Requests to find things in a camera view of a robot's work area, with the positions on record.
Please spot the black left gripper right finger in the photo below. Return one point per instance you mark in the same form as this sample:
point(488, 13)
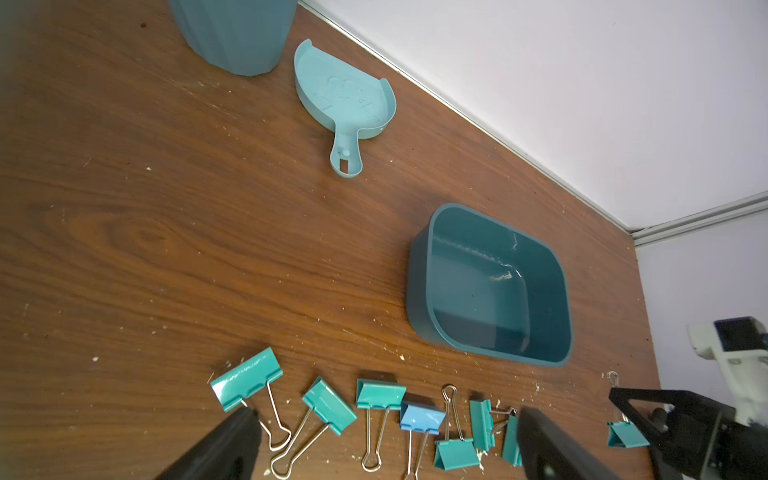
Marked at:
point(550, 453)

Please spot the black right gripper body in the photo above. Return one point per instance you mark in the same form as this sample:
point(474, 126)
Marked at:
point(701, 437)

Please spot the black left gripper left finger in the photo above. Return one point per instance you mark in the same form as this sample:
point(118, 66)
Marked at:
point(229, 451)

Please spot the teal binder clip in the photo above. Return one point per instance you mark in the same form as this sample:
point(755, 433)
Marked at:
point(235, 387)
point(486, 423)
point(511, 449)
point(623, 434)
point(454, 453)
point(381, 396)
point(324, 402)

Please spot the blue binder clip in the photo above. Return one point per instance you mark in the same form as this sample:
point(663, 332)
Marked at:
point(425, 420)

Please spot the teal plastic storage box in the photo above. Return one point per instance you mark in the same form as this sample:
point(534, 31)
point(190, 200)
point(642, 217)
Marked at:
point(483, 287)

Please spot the teal plastic dustpan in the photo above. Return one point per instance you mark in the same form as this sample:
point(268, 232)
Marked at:
point(352, 104)

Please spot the potted green plant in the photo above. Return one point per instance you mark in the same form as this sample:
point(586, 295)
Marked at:
point(243, 37)

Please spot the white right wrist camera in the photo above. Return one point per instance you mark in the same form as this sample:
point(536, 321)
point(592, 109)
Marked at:
point(739, 347)

